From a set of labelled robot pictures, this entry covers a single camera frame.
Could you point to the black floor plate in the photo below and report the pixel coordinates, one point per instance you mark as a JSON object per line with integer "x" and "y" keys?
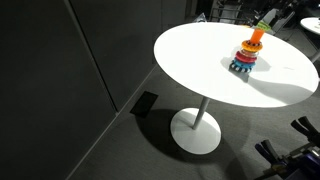
{"x": 144, "y": 104}

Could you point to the white round table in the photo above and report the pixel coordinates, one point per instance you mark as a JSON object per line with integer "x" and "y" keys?
{"x": 312, "y": 24}
{"x": 198, "y": 55}

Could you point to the white table pedestal base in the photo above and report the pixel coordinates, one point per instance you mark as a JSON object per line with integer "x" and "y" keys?
{"x": 195, "y": 130}

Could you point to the orange stacking stand post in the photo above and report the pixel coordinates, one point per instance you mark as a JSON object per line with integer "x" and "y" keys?
{"x": 256, "y": 36}

